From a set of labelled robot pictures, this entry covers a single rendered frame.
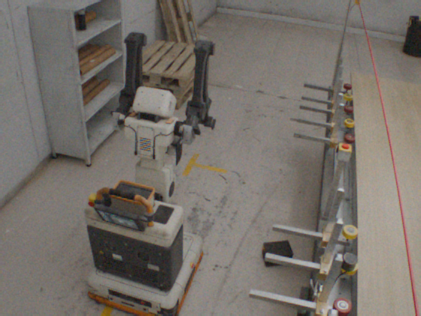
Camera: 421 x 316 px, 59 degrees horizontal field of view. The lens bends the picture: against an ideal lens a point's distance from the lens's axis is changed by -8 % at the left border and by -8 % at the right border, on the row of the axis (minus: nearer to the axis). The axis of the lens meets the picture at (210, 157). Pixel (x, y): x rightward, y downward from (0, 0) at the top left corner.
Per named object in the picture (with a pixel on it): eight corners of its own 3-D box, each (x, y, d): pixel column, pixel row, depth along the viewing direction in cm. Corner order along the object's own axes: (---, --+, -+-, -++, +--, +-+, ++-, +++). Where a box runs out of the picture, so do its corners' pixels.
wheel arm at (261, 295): (248, 298, 177) (249, 293, 175) (249, 293, 180) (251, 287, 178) (342, 320, 169) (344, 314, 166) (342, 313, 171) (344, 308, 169)
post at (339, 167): (321, 219, 242) (338, 159, 216) (322, 214, 246) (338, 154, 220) (328, 220, 241) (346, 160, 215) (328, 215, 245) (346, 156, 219)
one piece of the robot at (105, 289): (160, 312, 239) (159, 304, 235) (101, 293, 248) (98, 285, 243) (162, 309, 241) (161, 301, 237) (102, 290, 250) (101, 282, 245)
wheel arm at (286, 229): (271, 232, 219) (272, 226, 216) (272, 227, 221) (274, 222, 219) (348, 247, 210) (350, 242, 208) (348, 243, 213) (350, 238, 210)
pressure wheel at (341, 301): (327, 324, 169) (334, 309, 163) (328, 310, 176) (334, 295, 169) (344, 328, 168) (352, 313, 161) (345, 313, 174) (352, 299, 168)
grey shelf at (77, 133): (53, 158, 400) (26, 6, 312) (95, 117, 472) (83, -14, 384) (89, 167, 391) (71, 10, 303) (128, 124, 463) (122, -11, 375)
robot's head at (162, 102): (165, 116, 217) (171, 89, 219) (129, 109, 222) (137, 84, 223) (171, 122, 231) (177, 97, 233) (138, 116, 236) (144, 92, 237)
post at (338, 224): (313, 287, 204) (336, 221, 176) (314, 281, 206) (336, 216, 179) (319, 288, 203) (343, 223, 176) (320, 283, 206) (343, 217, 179)
